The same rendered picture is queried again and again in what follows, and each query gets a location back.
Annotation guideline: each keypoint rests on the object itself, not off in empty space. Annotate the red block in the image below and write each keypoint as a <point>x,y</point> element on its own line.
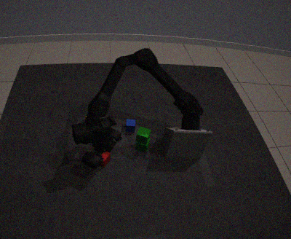
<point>106,156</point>

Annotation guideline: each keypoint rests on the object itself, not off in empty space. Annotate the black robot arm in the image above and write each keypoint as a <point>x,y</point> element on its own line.
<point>93,126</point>

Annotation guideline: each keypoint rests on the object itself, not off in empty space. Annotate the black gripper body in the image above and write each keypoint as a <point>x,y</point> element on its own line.
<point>94,159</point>

